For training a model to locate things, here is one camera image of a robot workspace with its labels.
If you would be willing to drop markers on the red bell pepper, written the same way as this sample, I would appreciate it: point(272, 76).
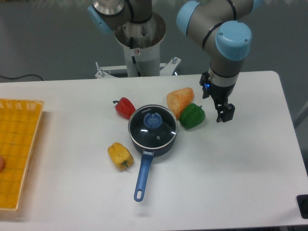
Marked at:
point(124, 107)

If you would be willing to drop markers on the yellow bell pepper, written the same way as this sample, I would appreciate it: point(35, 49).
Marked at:
point(120, 156)

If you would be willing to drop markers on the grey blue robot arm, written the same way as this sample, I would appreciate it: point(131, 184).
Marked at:
point(214, 26)

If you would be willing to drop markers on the orange bread loaf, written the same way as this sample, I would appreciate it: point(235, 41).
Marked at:
point(178, 100)

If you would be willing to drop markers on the black table corner device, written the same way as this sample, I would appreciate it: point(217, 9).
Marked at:
point(302, 201)

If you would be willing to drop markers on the yellow woven basket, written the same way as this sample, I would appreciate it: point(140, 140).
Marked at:
point(19, 122)

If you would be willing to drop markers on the green bell pepper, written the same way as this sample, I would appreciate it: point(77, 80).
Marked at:
point(192, 116)

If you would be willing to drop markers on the dark blue saucepan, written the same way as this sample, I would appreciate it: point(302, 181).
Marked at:
point(147, 155)

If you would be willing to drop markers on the grey table leg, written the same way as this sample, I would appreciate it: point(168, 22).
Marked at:
point(301, 115)

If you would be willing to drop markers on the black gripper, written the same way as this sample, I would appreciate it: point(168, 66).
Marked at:
point(219, 89)

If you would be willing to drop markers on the glass lid blue knob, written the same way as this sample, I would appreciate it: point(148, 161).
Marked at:
point(153, 126)

